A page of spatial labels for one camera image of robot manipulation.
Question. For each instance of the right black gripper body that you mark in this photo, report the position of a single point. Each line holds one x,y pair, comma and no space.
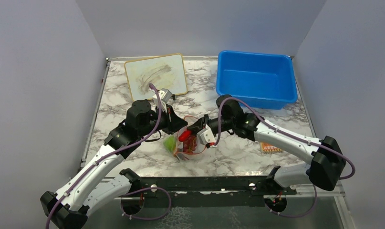
226,124

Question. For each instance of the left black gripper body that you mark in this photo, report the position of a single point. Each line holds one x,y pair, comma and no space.
163,123

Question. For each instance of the red chili pepper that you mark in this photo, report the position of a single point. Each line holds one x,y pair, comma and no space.
184,136

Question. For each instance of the green lime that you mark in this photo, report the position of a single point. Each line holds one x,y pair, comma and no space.
170,144

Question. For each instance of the clear zip top bag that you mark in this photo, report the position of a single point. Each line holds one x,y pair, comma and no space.
179,154

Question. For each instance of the red grape bunch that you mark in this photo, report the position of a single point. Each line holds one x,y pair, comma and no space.
189,146

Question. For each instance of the blue plastic bin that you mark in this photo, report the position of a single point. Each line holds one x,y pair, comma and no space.
261,80

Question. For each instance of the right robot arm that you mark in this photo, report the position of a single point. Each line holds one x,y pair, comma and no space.
323,161

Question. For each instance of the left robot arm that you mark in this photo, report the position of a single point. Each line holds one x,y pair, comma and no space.
70,206

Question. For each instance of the orange snack packet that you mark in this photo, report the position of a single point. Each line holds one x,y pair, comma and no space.
269,149

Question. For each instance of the small whiteboard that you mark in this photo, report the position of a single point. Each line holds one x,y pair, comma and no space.
164,72

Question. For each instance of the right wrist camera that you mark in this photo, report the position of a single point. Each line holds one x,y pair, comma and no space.
206,138

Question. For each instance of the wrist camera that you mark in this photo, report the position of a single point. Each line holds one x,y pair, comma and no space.
206,138
164,94

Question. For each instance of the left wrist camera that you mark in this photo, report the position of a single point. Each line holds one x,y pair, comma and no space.
164,94

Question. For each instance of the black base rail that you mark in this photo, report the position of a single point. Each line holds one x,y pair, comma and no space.
195,192

